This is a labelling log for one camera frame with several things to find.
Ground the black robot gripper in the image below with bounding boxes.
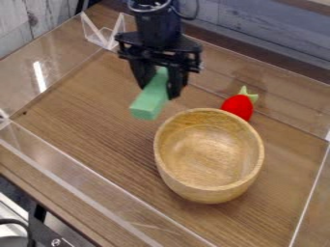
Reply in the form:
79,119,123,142
115,3,202,99

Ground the green rectangular block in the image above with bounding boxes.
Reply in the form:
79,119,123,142
128,67,168,121

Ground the brown wooden bowl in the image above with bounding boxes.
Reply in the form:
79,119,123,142
154,108,266,204

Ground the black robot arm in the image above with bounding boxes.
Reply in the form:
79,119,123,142
115,0,202,99

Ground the red toy strawberry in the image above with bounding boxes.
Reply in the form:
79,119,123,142
220,86,259,122

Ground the black clamp under table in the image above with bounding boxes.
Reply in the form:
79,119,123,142
0,201,75,247

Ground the clear acrylic corner bracket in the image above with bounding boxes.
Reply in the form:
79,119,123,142
80,13,126,51

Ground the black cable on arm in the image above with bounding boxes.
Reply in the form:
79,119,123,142
168,0,202,21

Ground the clear acrylic front wall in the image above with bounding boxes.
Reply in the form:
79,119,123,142
0,109,215,247

